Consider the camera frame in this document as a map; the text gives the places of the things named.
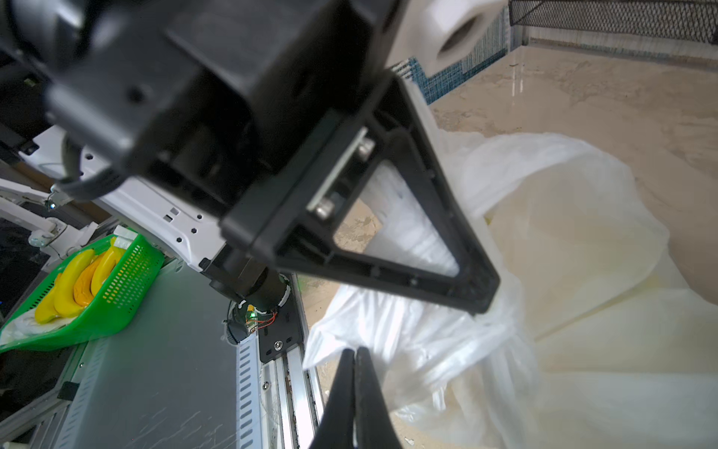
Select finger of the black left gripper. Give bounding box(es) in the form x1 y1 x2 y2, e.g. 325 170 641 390
221 72 500 314

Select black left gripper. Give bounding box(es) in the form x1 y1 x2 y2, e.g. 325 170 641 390
1 1 404 215

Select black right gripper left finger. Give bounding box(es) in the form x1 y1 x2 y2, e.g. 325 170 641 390
310 349 355 449

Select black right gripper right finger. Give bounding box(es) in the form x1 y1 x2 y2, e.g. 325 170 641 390
355 347 401 449

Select white plastic bag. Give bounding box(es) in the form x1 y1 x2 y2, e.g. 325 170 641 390
304 87 717 448

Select green plastic basket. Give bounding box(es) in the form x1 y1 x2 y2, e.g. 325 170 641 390
1 236 165 353

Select yellow bananas in green basket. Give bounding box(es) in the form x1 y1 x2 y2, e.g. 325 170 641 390
34 245 125 325

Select aluminium front rail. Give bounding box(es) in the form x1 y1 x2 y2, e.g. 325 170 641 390
235 335 325 448

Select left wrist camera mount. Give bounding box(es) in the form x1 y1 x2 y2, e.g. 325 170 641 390
385 0 508 77

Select black wire mesh shelf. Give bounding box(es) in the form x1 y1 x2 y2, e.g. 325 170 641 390
509 1 717 46

